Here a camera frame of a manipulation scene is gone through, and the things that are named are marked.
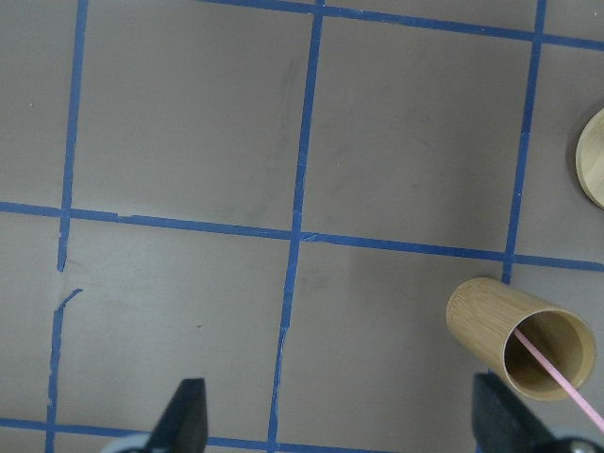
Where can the bamboo cylinder holder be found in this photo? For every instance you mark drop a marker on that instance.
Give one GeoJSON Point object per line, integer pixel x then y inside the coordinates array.
{"type": "Point", "coordinates": [499, 325]}

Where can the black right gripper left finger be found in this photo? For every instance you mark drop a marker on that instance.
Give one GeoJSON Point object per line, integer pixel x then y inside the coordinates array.
{"type": "Point", "coordinates": [184, 425]}

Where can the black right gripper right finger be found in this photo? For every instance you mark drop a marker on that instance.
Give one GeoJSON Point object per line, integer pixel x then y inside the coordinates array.
{"type": "Point", "coordinates": [501, 422]}

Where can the wooden mug tree stand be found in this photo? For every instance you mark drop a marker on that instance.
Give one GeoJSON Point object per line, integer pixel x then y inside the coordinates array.
{"type": "Point", "coordinates": [589, 159]}

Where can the pink chopstick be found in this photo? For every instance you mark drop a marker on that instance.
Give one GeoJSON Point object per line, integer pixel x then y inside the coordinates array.
{"type": "Point", "coordinates": [585, 406]}

